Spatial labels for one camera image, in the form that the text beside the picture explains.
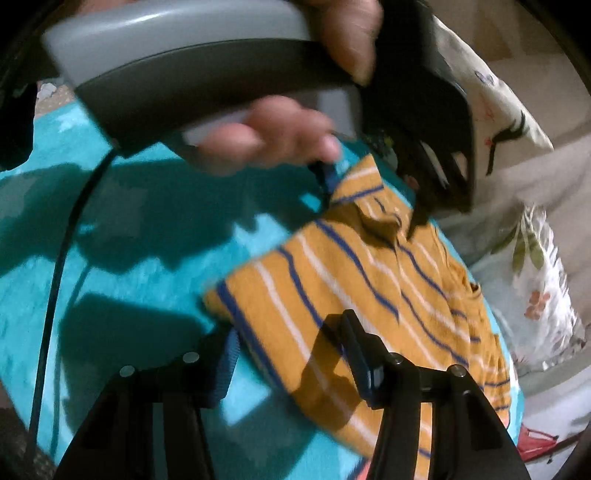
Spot leaf print pillow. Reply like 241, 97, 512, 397
466, 203, 587, 370

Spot grey polka dot cloth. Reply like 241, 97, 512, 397
34, 80, 75, 116

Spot person's left hand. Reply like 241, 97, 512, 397
185, 0, 384, 176

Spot orange striped sweater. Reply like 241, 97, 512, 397
203, 154, 513, 480

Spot turquoise star blanket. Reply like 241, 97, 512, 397
0, 99, 527, 480

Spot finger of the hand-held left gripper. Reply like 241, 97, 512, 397
308, 159, 340, 204
399, 143, 476, 241

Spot silhouette print pillow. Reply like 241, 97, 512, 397
431, 14, 555, 178

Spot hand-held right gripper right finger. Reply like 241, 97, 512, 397
339, 309, 532, 480

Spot dark cloth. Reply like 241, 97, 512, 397
0, 378, 56, 480

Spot black cable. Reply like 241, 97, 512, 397
23, 150, 118, 462

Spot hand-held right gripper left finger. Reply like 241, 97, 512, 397
53, 330, 241, 480

